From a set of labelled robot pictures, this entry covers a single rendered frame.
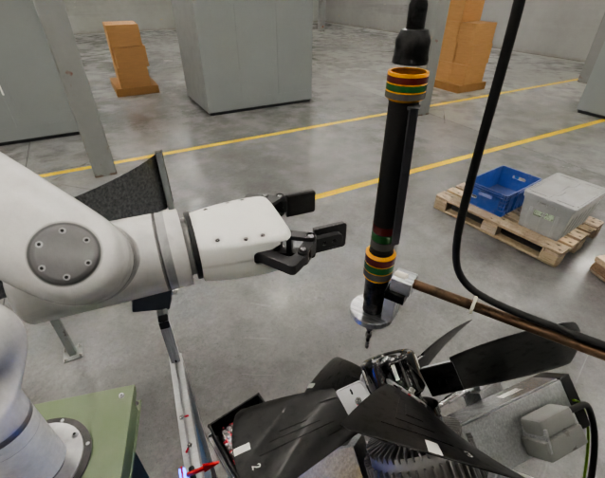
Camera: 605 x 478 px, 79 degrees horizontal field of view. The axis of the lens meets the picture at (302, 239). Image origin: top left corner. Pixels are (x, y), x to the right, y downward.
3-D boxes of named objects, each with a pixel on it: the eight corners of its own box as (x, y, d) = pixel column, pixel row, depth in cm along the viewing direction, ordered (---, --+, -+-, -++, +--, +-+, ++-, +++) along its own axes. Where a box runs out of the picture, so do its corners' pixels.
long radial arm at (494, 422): (481, 486, 73) (459, 424, 76) (457, 473, 80) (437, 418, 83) (582, 430, 82) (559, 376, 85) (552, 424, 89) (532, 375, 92)
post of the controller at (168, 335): (180, 361, 122) (168, 320, 111) (171, 364, 121) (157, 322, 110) (179, 354, 125) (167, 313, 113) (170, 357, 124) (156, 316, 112)
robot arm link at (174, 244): (165, 258, 45) (191, 252, 46) (174, 306, 38) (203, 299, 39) (150, 197, 40) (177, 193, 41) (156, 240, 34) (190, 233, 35)
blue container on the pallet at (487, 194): (534, 199, 359) (543, 178, 346) (500, 218, 331) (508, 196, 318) (495, 184, 387) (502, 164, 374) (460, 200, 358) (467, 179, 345)
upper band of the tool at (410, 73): (429, 97, 41) (434, 69, 40) (416, 106, 38) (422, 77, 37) (393, 92, 43) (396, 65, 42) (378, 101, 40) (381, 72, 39)
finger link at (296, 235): (255, 249, 42) (296, 235, 44) (274, 272, 39) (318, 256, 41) (253, 229, 40) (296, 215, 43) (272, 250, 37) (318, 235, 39)
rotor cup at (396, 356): (416, 401, 86) (397, 346, 89) (456, 411, 73) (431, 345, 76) (362, 425, 82) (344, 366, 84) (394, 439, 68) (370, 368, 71)
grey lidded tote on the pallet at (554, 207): (592, 222, 325) (610, 189, 306) (560, 245, 296) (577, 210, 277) (544, 203, 353) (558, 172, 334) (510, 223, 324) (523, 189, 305)
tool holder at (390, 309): (412, 313, 60) (423, 266, 55) (395, 342, 55) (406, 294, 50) (361, 292, 64) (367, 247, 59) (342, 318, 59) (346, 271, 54)
